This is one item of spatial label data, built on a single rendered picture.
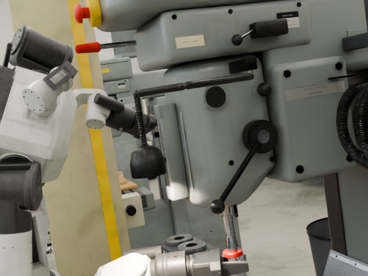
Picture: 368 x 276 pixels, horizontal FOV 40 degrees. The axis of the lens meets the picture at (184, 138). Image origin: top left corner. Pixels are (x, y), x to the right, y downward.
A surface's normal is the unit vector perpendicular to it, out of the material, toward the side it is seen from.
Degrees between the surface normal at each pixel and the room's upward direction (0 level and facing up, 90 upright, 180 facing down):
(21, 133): 58
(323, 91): 90
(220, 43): 90
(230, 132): 90
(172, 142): 90
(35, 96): 115
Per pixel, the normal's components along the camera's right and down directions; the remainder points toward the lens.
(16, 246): 0.54, -0.03
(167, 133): 0.33, 0.04
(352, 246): -0.93, 0.17
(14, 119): 0.41, -0.54
